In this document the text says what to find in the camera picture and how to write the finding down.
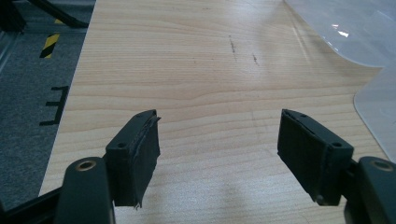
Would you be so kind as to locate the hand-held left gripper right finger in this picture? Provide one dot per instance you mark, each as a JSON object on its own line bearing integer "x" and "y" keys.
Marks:
{"x": 314, "y": 155}

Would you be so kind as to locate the black metal stand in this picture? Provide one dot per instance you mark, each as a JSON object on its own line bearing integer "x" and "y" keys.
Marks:
{"x": 37, "y": 14}

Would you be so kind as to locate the yellow black striped floor tape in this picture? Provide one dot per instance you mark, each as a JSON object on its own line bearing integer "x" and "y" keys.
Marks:
{"x": 49, "y": 45}

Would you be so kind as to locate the clear plastic sheet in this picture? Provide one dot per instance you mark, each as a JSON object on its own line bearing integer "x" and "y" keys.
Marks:
{"x": 355, "y": 53}

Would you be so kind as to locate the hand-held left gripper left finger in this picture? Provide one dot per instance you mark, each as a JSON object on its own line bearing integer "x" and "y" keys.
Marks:
{"x": 132, "y": 161}

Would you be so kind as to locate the black floor tape marks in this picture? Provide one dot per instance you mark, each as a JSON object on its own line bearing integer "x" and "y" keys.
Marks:
{"x": 56, "y": 105}

